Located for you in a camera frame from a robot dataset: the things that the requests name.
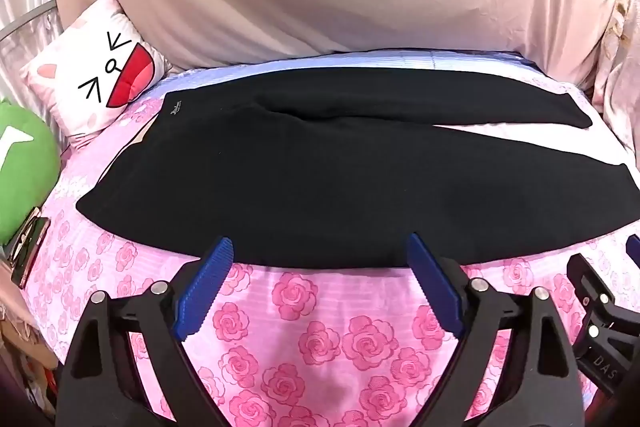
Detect white patterned cloth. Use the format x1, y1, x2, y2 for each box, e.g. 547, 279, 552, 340
590, 0, 640, 202

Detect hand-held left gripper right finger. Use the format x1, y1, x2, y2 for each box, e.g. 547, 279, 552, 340
406, 233, 587, 427

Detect metal bed rail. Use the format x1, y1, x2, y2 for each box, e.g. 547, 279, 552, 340
0, 1, 57, 44

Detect black pants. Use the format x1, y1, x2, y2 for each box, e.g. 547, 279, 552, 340
76, 68, 637, 269

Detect green plush cushion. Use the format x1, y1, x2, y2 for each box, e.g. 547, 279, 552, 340
0, 99, 62, 248

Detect pile of mixed clutter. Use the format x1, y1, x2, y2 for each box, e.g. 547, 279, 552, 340
0, 292, 66, 415

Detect small dark rectangular device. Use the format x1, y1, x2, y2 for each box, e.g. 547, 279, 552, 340
10, 207, 51, 289

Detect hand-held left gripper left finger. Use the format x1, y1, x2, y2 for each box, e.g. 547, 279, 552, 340
60, 237, 236, 427

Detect pink rose bedsheet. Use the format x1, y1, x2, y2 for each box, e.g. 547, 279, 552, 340
20, 51, 640, 427

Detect cat face pillow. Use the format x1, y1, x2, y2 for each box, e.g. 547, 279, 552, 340
22, 0, 173, 150

